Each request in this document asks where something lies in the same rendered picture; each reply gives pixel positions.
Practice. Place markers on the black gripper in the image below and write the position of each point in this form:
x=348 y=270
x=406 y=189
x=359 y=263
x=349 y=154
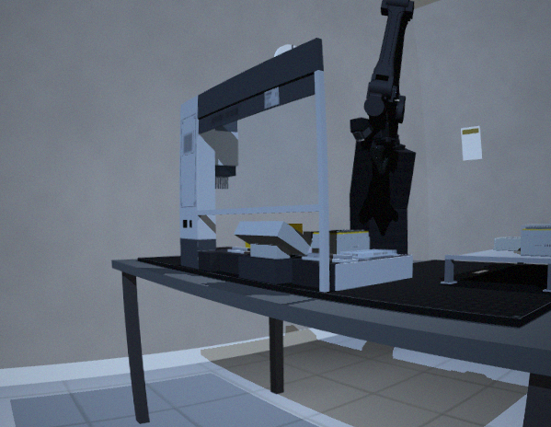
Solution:
x=378 y=148

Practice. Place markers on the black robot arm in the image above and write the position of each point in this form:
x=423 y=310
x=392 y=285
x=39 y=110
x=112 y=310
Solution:
x=383 y=79

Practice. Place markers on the yellow open bin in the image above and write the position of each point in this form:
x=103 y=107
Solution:
x=298 y=227

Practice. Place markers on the translucent white well plate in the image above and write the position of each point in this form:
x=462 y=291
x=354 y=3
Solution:
x=370 y=253

